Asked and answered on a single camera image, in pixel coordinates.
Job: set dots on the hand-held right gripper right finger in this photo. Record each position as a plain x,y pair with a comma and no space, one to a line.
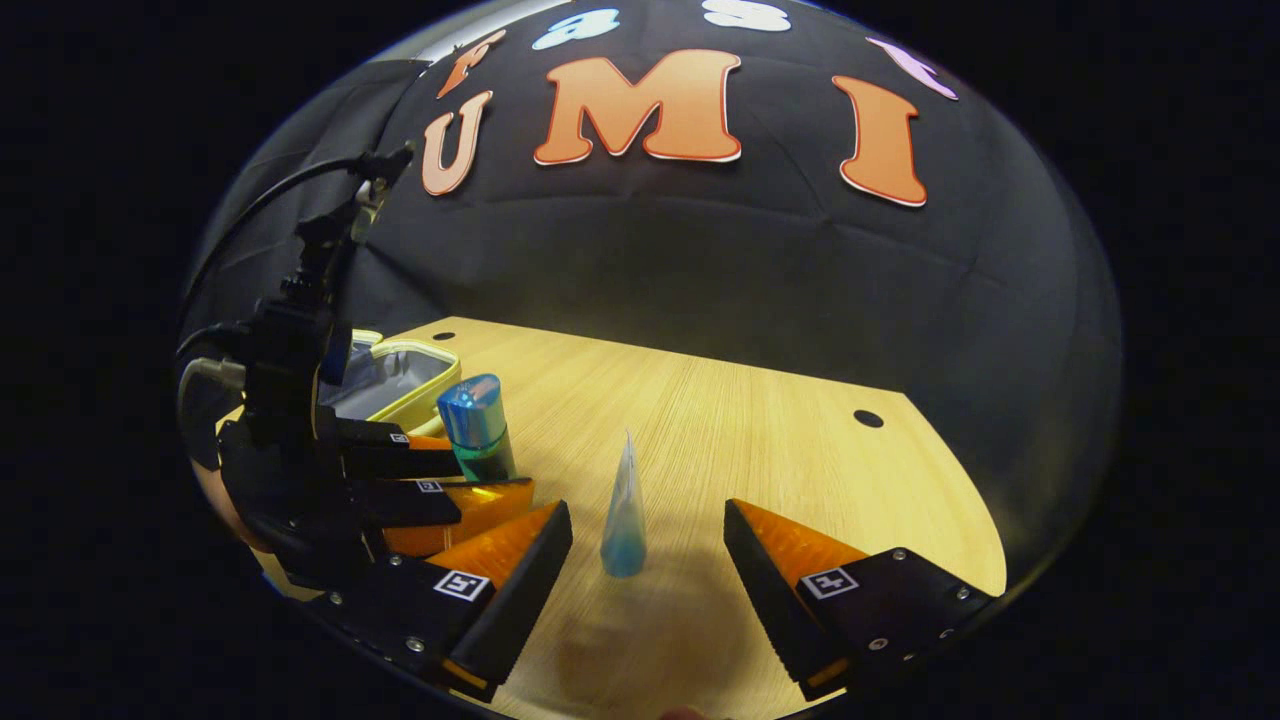
775,600

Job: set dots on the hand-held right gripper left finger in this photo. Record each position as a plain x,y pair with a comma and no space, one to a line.
525,590

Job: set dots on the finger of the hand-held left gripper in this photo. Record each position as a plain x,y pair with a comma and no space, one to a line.
380,457
400,502

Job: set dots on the pale yellow suitcase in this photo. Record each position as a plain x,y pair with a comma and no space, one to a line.
400,375

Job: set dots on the blue skin care bottle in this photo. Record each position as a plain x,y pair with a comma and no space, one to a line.
478,420

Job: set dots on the translucent blue skin care tube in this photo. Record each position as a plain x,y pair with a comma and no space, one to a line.
625,530

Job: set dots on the black backdrop cloth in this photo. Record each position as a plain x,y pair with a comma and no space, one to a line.
700,260

